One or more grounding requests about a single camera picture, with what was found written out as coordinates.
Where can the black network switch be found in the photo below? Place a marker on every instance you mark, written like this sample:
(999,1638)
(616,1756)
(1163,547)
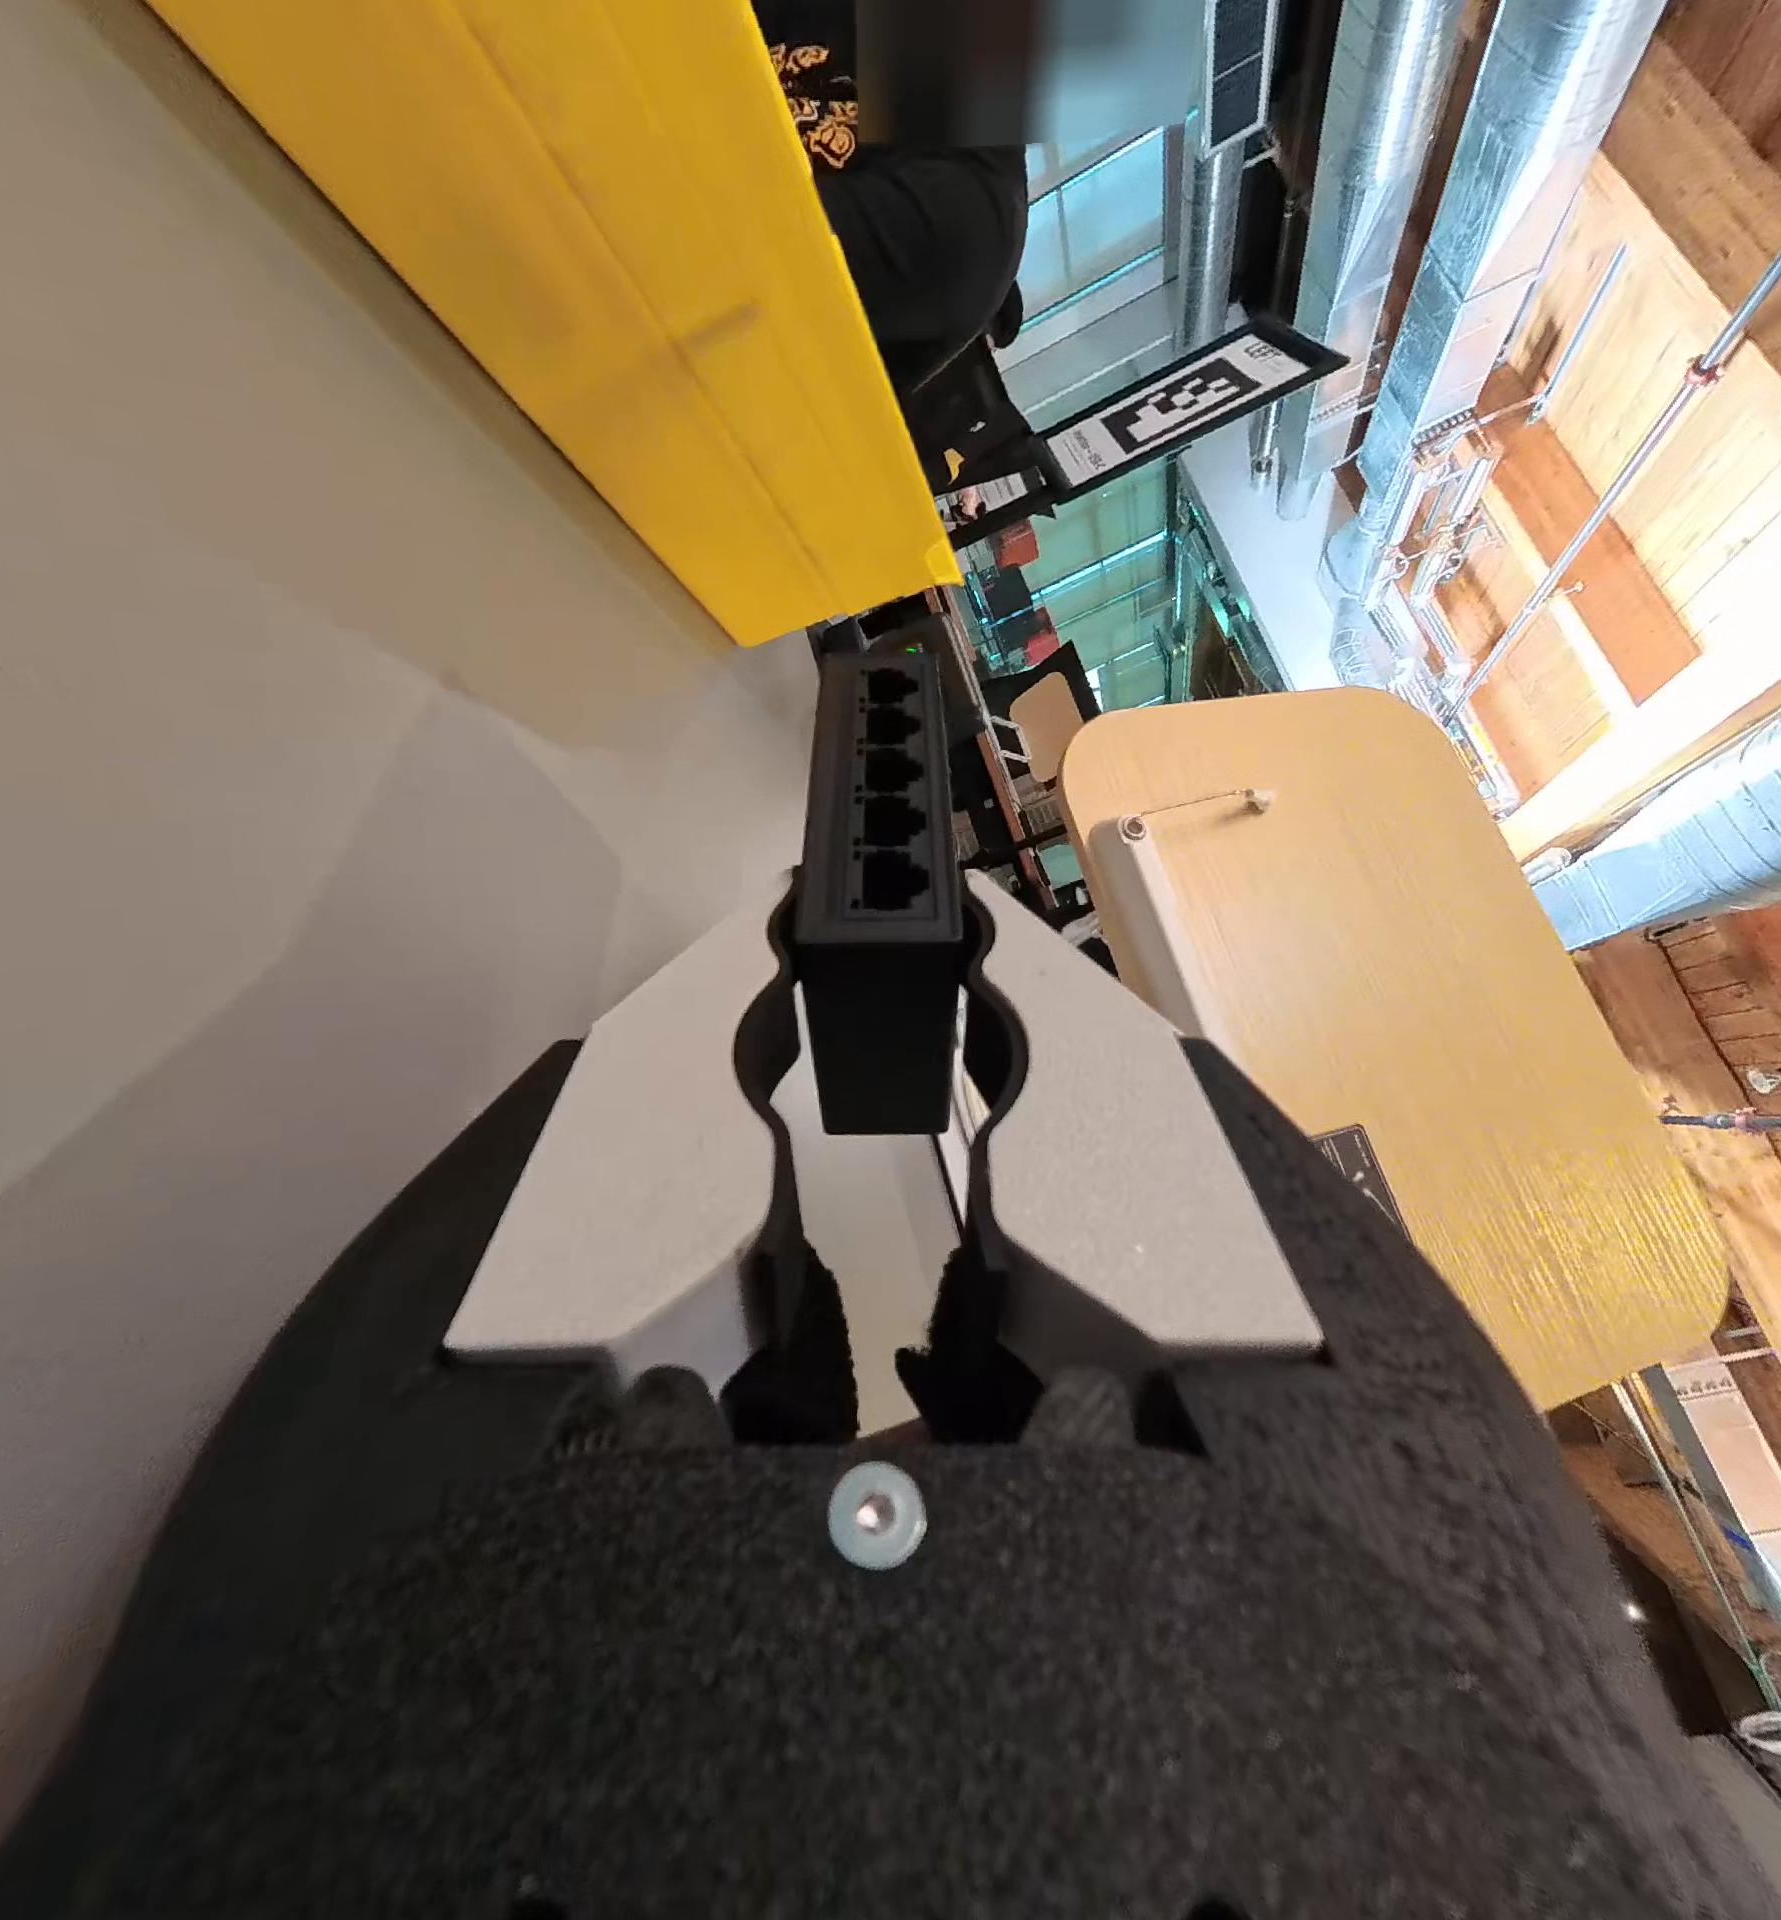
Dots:
(882,1024)

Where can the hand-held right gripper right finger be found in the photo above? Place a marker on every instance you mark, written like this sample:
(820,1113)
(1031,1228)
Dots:
(1126,1169)

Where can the yellow plastic bin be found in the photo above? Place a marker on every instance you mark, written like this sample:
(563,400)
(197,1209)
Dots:
(607,229)

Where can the black white marker sign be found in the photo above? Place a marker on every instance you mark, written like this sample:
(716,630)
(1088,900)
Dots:
(1190,400)

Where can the silver ventilation duct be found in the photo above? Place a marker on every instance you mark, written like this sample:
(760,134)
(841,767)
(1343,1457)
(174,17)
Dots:
(1506,178)

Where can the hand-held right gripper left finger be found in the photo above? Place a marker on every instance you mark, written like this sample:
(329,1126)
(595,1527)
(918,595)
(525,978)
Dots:
(635,1169)

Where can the light wooden board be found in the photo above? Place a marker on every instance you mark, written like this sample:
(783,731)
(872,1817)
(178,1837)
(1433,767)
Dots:
(1356,974)

